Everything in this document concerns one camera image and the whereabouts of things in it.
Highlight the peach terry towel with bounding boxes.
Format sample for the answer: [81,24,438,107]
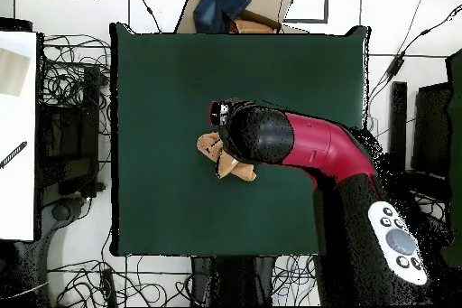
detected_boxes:
[195,131,258,182]

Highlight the dark green table cloth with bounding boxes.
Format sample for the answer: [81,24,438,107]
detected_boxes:
[109,22,371,258]

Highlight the orange cloth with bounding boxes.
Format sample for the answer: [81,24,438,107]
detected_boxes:
[232,18,277,34]

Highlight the blue jeans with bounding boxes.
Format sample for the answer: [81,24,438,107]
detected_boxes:
[192,0,253,34]

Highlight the black equipment stand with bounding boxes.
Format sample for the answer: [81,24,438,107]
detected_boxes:
[37,64,107,199]

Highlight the office chair base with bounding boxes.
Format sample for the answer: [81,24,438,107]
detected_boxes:
[10,193,97,307]

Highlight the black power strip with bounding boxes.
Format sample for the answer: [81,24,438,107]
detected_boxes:
[101,267,118,308]

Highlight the black striped tool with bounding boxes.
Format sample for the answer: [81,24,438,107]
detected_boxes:
[0,140,29,171]

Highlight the beige block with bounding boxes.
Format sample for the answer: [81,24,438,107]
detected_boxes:
[0,46,32,98]

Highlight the white table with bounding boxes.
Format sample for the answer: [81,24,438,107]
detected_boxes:
[0,30,39,242]

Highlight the black panel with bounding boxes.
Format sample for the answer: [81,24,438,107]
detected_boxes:
[410,81,454,179]

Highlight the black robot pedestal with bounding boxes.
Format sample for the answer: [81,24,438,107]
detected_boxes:
[189,255,277,307]

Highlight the black upright post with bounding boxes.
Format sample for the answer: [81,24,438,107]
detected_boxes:
[387,80,409,172]

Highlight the black cable with adapter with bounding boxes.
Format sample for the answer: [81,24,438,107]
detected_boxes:
[365,4,462,114]

